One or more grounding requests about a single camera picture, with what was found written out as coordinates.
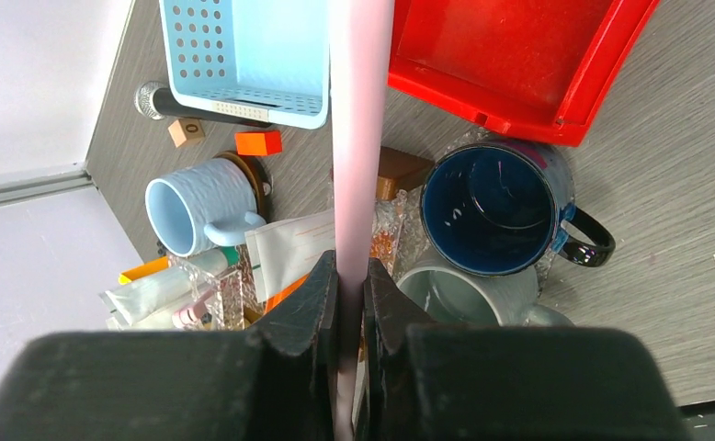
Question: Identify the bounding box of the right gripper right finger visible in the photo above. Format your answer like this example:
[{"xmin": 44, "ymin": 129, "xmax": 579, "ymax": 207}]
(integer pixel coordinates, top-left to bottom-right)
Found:
[{"xmin": 362, "ymin": 259, "xmax": 689, "ymax": 440}]

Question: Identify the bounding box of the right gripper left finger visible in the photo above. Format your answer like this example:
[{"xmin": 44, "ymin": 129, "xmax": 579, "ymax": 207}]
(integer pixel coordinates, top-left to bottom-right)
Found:
[{"xmin": 0, "ymin": 251, "xmax": 338, "ymax": 440}]

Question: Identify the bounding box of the grey mug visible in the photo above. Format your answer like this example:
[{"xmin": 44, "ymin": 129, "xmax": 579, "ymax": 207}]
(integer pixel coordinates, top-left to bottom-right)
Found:
[{"xmin": 398, "ymin": 256, "xmax": 573, "ymax": 326}]

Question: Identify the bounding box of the orange cap toothpaste tube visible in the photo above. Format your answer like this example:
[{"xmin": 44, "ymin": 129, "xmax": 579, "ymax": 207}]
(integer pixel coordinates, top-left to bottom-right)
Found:
[{"xmin": 244, "ymin": 209, "xmax": 335, "ymax": 302}]

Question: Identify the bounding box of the teal cap toothpaste tube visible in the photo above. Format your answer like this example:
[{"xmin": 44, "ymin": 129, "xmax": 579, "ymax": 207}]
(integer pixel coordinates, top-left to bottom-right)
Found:
[{"xmin": 98, "ymin": 247, "xmax": 239, "ymax": 327}]

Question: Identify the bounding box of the dark blue mug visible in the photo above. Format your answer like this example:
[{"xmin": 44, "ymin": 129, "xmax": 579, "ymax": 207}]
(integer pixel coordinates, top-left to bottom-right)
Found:
[{"xmin": 420, "ymin": 139, "xmax": 616, "ymax": 277}]

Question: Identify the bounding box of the light blue mug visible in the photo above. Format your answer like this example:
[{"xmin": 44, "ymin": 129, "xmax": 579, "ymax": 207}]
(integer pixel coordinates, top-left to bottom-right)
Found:
[{"xmin": 145, "ymin": 158, "xmax": 266, "ymax": 257}]

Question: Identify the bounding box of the pink toothbrush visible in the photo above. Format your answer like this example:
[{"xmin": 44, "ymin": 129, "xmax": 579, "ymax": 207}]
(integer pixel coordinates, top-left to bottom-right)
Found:
[
  {"xmin": 171, "ymin": 292, "xmax": 214, "ymax": 331},
  {"xmin": 328, "ymin": 1, "xmax": 394, "ymax": 440}
]

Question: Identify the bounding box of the clear acrylic toothbrush holder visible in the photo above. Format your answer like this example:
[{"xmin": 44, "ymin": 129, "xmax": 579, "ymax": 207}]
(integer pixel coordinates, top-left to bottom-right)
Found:
[{"xmin": 168, "ymin": 245, "xmax": 266, "ymax": 331}]

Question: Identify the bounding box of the pink cap toothpaste tube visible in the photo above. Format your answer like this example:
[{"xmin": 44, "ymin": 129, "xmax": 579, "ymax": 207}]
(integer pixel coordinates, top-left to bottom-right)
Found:
[{"xmin": 106, "ymin": 297, "xmax": 214, "ymax": 331}]

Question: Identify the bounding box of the brown wooden oval tray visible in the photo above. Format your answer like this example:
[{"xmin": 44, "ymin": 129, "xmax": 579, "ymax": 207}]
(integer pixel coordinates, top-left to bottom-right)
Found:
[{"xmin": 214, "ymin": 151, "xmax": 273, "ymax": 221}]

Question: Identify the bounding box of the clear textured oval tray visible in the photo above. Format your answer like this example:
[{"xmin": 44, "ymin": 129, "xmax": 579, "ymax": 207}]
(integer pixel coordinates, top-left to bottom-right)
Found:
[{"xmin": 442, "ymin": 139, "xmax": 555, "ymax": 276}]

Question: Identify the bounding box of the yellow building brick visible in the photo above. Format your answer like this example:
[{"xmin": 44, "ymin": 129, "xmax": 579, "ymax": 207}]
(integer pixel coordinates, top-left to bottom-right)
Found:
[{"xmin": 119, "ymin": 256, "xmax": 169, "ymax": 285}]

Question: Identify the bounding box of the red orange block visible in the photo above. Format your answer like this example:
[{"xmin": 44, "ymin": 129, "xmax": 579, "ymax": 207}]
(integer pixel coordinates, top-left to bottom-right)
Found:
[{"xmin": 234, "ymin": 130, "xmax": 282, "ymax": 156}]

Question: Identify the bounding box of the small wooden cube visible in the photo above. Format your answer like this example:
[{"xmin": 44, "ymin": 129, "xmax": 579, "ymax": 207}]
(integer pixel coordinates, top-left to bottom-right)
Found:
[{"xmin": 167, "ymin": 119, "xmax": 206, "ymax": 148}]

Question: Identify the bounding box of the black microphone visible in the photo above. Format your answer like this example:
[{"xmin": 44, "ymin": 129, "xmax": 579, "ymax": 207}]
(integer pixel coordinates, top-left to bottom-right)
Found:
[{"xmin": 133, "ymin": 81, "xmax": 271, "ymax": 129}]

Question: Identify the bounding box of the light blue plastic basket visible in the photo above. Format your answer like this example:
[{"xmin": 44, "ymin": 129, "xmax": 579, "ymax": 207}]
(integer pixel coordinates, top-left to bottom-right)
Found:
[{"xmin": 159, "ymin": 0, "xmax": 330, "ymax": 130}]

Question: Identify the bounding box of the red plastic bin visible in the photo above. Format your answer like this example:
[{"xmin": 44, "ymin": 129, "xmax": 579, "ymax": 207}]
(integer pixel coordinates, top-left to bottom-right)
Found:
[{"xmin": 389, "ymin": 0, "xmax": 657, "ymax": 147}]

